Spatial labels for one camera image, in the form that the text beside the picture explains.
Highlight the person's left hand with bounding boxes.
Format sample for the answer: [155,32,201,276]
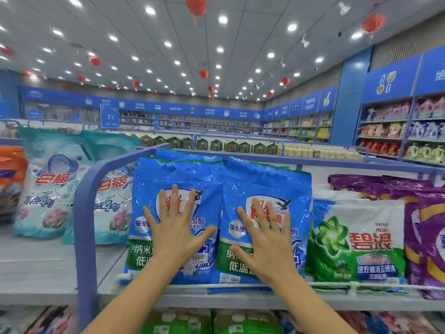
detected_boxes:
[142,184,218,276]

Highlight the person's right hand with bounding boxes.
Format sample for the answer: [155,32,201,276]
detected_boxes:
[231,198,300,287]

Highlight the teal Baimao bag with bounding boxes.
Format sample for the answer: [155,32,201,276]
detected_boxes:
[63,130,143,246]

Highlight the clear green-print detergent bag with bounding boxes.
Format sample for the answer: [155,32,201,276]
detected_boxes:
[311,187,366,202]

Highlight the white green detergent bag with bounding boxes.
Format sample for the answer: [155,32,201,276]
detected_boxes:
[306,198,407,293]

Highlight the stack of green bags below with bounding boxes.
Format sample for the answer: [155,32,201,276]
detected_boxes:
[142,308,285,334]

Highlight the grey shelf with blue frame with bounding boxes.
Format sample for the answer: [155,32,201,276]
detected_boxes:
[0,139,445,334]

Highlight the pile of pink detergent bags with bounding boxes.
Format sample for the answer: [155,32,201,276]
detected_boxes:
[278,309,442,334]

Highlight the large orange detergent bag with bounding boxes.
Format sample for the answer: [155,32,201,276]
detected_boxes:
[0,146,29,223]

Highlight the person's left forearm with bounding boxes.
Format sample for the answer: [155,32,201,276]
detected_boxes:
[82,264,183,334]

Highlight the row of green boxes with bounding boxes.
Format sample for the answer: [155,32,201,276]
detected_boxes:
[135,134,282,156]

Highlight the row of pale bottles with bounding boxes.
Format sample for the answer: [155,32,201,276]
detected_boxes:
[284,144,362,161]

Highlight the small blue hanging sign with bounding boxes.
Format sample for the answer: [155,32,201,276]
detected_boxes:
[99,103,121,129]

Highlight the blue sign with utensil icons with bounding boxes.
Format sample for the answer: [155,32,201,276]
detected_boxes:
[360,55,422,105]

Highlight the ceiling spotlights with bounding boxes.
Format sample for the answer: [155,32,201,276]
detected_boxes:
[0,0,362,81]

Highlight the hanging red lanterns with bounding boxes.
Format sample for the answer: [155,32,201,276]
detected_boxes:
[0,0,387,100]

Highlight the blue sign white lettering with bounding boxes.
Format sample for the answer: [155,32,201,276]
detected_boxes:
[414,45,445,96]

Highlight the far wall racks with goods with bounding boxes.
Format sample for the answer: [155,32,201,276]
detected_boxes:
[24,101,336,143]

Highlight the blue wall sign band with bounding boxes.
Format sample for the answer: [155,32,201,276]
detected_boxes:
[19,85,339,122]

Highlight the wall rack with pink goods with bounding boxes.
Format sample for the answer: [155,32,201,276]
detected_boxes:
[356,94,445,166]

